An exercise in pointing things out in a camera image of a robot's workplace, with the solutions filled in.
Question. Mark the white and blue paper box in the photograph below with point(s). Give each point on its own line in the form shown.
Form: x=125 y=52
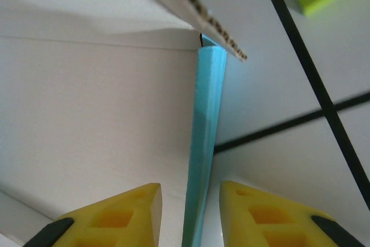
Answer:
x=101 y=108

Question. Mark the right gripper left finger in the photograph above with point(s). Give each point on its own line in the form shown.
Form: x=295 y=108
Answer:
x=115 y=221

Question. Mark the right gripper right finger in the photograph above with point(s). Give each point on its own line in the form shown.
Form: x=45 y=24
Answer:
x=260 y=221

